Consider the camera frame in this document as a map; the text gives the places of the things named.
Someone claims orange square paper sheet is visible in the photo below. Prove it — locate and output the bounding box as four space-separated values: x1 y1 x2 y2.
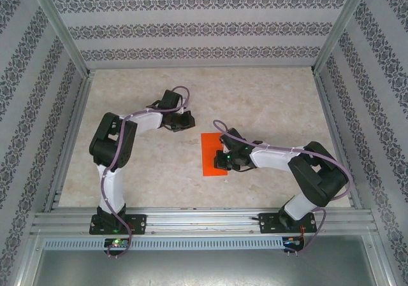
200 132 230 177

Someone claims small controller board with LEDs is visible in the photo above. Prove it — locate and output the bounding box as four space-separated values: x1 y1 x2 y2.
104 238 130 249
282 236 304 248

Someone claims grey metal panel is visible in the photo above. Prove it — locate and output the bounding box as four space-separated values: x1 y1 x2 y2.
31 249 383 286

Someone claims long aluminium mounting rail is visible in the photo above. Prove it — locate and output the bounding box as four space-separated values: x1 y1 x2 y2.
30 207 377 237

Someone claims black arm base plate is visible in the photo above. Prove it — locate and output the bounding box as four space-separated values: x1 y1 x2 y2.
90 214 147 236
259 212 319 235

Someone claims slotted grey cable duct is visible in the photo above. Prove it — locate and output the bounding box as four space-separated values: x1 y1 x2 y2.
42 237 285 252

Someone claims aluminium table side rail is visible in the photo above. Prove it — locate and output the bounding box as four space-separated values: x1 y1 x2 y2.
43 71 96 212
313 72 363 210

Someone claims aluminium frame post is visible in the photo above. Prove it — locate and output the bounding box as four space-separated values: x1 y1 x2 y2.
311 0 373 76
24 0 96 76

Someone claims aluminium frame bar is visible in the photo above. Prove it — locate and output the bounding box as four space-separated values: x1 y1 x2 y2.
12 231 44 286
363 234 398 286

